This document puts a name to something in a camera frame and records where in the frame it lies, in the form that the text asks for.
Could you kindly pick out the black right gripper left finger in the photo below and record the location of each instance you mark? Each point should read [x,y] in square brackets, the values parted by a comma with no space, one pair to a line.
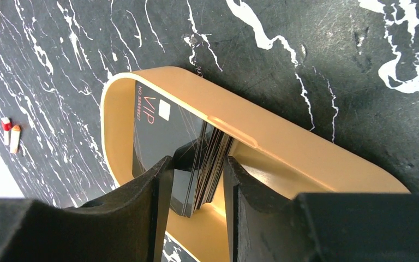
[126,224]

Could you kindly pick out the red capped marker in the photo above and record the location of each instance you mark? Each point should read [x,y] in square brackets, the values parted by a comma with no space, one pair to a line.
[7,126]

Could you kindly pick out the black card in tray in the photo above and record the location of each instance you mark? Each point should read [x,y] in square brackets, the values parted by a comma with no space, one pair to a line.
[164,128]

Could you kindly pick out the yellow oval tray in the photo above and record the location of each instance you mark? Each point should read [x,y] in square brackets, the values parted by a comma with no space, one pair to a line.
[281,154]

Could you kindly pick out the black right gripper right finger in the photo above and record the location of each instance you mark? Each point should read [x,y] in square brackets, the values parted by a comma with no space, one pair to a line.
[321,224]

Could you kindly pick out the orange white marker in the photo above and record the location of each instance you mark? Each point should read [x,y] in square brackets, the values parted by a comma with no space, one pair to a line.
[15,133]

